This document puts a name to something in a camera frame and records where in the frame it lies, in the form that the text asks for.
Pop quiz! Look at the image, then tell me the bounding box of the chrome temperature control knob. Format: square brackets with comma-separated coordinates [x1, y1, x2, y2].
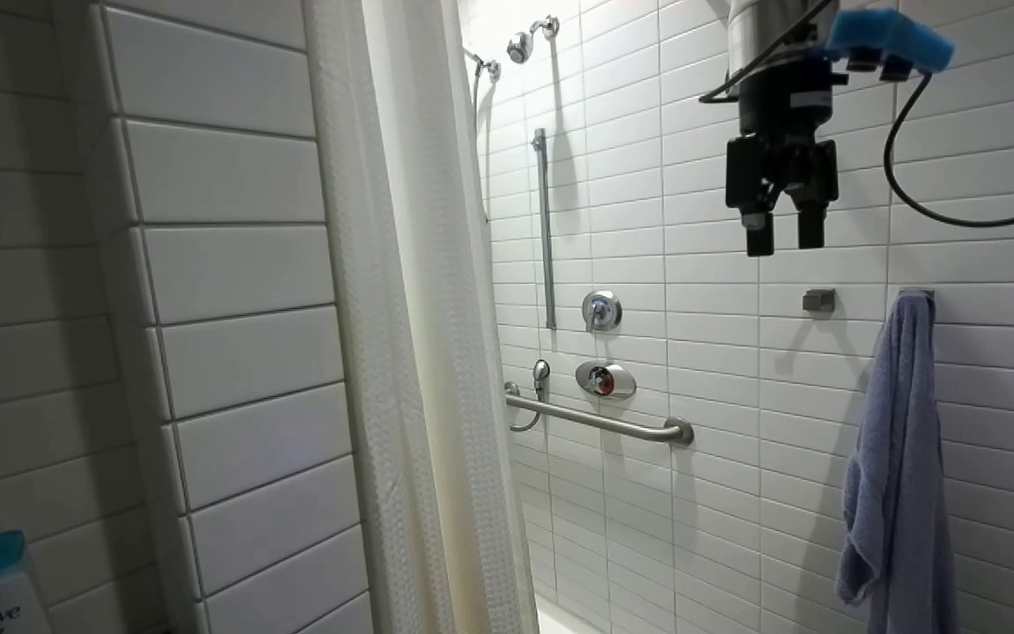
[575, 361, 639, 398]

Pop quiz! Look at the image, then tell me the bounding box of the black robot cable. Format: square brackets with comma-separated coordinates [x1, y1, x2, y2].
[698, 0, 1014, 231]

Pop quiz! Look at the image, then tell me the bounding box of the metal wall hook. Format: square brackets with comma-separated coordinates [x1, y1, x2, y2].
[804, 287, 838, 312]

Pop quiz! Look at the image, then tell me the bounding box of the chrome shower head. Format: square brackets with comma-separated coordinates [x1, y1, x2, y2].
[508, 14, 561, 63]

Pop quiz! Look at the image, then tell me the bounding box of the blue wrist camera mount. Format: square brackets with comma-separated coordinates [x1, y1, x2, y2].
[824, 8, 953, 81]

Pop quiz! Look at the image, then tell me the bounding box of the chrome hose outlet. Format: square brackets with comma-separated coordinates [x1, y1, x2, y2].
[532, 358, 554, 402]

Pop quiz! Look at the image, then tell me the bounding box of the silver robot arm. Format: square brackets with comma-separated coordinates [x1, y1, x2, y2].
[725, 0, 838, 256]

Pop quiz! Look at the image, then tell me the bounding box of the blue hanging towel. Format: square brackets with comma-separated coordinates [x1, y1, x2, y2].
[838, 287, 962, 634]

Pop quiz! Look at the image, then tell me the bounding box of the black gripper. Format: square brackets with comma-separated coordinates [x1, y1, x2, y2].
[725, 57, 843, 256]

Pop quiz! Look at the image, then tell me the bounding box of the round chrome shower valve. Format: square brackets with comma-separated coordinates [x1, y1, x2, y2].
[580, 287, 622, 331]

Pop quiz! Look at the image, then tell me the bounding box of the white shower curtain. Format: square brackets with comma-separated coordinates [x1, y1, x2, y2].
[303, 0, 540, 634]

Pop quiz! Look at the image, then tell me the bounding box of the chrome horizontal grab bar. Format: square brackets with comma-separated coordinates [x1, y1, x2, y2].
[502, 388, 692, 447]

